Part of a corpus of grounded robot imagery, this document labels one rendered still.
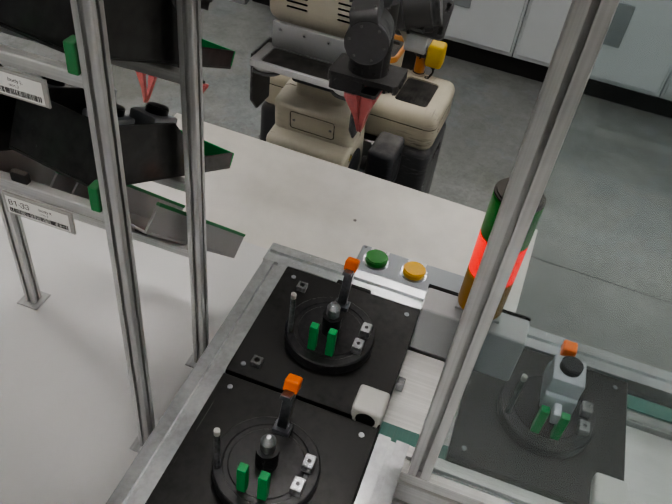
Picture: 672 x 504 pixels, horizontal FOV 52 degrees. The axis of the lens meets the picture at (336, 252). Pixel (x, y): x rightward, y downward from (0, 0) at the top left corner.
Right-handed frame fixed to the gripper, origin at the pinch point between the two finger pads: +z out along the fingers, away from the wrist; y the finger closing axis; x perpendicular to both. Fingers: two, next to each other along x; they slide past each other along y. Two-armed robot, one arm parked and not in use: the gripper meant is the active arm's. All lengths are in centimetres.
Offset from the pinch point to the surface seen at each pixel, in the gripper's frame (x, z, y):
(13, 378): -38, 38, -40
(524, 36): 285, 93, 12
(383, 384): -23.2, 27.5, 15.0
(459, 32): 286, 99, -22
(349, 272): -12.9, 17.6, 4.9
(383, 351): -17.2, 27.4, 13.1
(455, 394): -35.6, 9.6, 24.6
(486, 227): -32.9, -12.6, 22.2
